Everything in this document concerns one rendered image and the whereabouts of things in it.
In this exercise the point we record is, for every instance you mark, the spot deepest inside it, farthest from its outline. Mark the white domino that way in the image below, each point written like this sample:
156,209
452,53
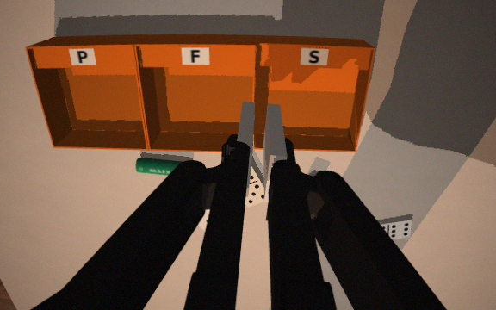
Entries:
256,190

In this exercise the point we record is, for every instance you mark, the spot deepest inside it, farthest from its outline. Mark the beige domino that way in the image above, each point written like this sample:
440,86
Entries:
203,222
398,228

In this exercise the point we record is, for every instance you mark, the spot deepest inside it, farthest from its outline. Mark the green aa battery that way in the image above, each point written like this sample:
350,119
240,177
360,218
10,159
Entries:
156,166

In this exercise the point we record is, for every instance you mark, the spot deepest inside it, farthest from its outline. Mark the orange rack of three bins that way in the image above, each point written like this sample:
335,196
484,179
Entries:
197,109

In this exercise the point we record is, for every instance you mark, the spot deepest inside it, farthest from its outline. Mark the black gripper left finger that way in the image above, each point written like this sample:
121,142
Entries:
125,272

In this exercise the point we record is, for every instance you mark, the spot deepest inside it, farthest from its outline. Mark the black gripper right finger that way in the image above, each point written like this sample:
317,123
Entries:
370,267

